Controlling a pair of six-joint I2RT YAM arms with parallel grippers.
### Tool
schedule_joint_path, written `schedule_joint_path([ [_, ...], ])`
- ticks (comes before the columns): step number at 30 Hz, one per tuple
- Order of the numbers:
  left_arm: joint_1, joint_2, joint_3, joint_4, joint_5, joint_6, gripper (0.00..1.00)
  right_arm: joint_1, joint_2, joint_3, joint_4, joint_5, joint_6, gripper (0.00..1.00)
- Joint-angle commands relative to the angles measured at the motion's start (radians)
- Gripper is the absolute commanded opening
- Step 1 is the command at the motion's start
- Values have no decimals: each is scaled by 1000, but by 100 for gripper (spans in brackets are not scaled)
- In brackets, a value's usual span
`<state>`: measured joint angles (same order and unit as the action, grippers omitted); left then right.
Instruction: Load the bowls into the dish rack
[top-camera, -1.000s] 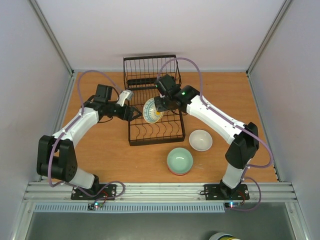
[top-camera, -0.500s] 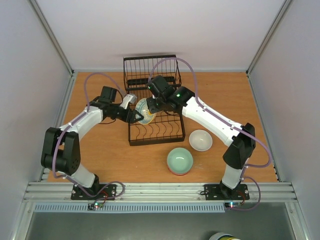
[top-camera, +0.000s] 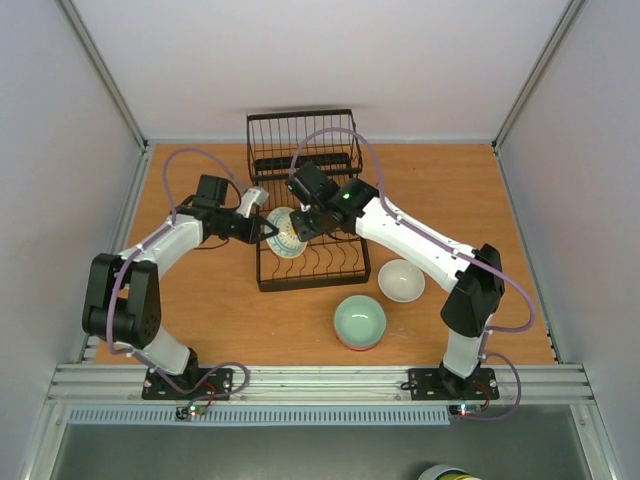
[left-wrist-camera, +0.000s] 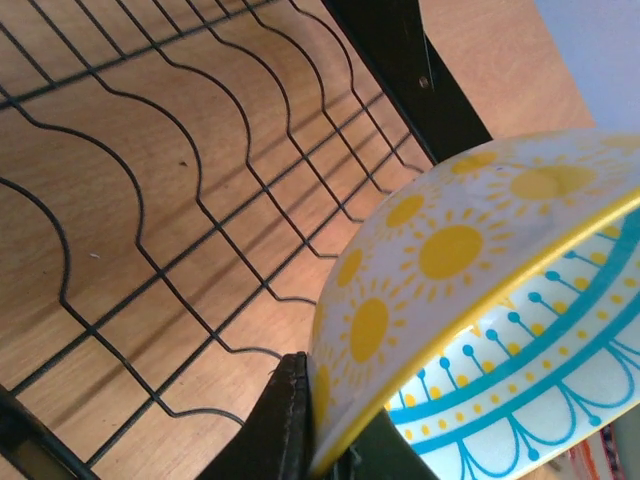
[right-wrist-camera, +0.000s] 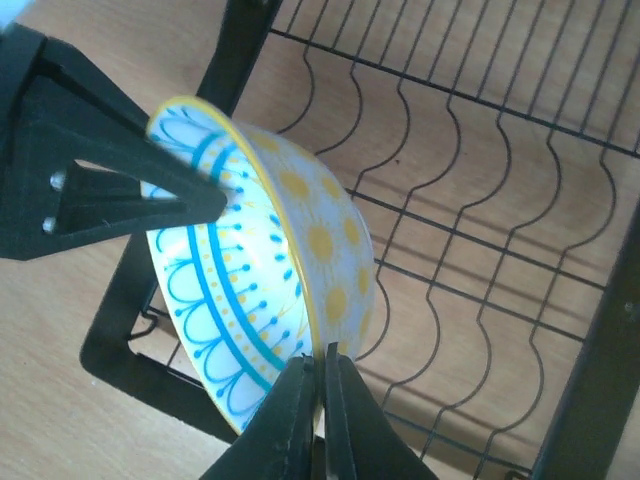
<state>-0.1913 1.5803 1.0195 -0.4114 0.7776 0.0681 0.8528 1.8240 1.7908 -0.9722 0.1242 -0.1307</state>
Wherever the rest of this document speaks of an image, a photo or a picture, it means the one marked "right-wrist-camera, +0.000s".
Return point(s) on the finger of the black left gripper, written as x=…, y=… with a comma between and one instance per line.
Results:
x=76, y=164

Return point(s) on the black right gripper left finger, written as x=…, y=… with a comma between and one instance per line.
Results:
x=277, y=443

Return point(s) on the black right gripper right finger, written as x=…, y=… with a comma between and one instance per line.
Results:
x=359, y=441

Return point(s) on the sun pattern ceramic bowl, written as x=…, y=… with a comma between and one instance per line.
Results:
x=285, y=271

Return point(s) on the black wire dish rack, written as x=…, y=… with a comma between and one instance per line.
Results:
x=493, y=149

